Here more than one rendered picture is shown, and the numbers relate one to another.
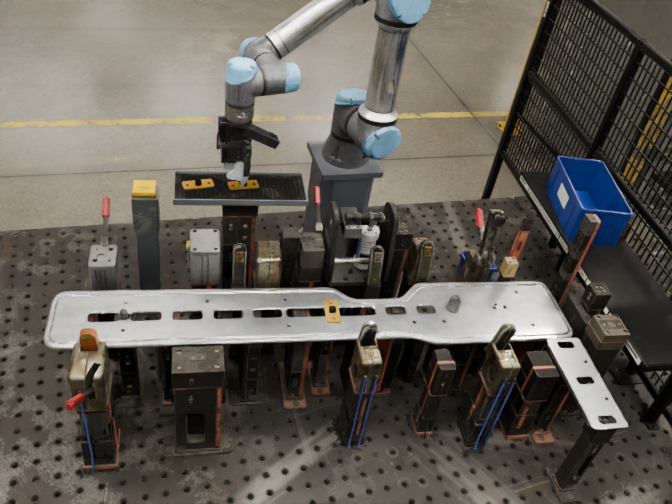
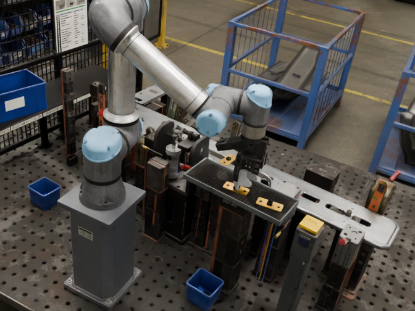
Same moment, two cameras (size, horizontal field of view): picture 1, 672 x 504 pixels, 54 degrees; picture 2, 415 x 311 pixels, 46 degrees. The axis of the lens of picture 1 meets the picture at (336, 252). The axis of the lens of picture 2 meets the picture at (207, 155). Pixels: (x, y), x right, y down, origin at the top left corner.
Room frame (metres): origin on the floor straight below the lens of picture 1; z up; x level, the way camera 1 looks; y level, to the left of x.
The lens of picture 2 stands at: (2.52, 1.15, 2.13)
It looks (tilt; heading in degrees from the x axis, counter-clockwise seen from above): 33 degrees down; 226
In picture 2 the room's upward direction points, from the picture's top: 7 degrees clockwise
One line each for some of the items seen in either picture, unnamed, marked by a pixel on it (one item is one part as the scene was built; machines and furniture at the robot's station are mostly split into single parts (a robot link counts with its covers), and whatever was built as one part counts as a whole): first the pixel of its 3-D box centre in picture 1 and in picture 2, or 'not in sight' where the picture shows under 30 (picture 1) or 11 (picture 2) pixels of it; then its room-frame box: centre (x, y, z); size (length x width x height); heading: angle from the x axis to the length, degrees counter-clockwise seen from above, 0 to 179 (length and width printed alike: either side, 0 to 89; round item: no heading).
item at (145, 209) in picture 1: (148, 252); (296, 277); (1.45, 0.55, 0.92); 0.08 x 0.08 x 0.44; 16
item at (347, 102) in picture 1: (353, 112); (103, 152); (1.87, 0.02, 1.27); 0.13 x 0.12 x 0.14; 34
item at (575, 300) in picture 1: (563, 343); (102, 127); (1.45, -0.72, 0.85); 0.12 x 0.03 x 0.30; 16
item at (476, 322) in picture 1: (324, 314); (233, 161); (1.25, 0.00, 1.00); 1.38 x 0.22 x 0.02; 106
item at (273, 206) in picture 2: (198, 182); (269, 203); (1.50, 0.41, 1.17); 0.08 x 0.04 x 0.01; 118
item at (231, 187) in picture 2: (243, 183); (236, 187); (1.53, 0.29, 1.17); 0.08 x 0.04 x 0.01; 115
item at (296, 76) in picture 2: not in sight; (291, 68); (-0.80, -1.35, 0.47); 1.20 x 0.80 x 0.95; 21
